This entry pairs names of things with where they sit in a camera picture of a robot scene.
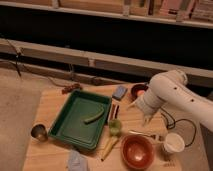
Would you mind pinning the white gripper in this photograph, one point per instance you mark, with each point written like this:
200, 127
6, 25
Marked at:
146, 109

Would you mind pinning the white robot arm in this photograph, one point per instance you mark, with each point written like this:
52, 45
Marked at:
171, 87

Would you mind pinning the green plastic cup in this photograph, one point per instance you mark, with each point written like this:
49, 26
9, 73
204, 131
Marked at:
115, 127

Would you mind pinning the white paper cup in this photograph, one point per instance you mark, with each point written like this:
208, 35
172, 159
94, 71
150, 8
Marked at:
173, 143

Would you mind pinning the orange ball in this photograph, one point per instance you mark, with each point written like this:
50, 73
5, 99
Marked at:
140, 92

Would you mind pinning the small dark bowl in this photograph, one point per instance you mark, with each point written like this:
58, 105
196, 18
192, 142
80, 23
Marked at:
136, 88

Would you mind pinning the dark brown bar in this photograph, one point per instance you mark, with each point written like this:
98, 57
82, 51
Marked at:
113, 112

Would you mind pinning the blue sponge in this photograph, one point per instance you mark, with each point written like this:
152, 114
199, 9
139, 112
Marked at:
119, 93

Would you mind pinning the green cucumber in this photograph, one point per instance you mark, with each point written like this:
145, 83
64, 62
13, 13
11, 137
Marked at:
94, 117

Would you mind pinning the red-brown bowl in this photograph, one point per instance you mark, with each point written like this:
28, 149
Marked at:
137, 152

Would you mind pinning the green plastic tray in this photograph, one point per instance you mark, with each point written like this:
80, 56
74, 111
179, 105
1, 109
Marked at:
69, 127

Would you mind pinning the red grapes bunch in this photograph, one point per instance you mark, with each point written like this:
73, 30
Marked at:
70, 88

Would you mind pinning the blue-grey cloth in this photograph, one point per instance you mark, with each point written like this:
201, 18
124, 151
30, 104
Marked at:
77, 162

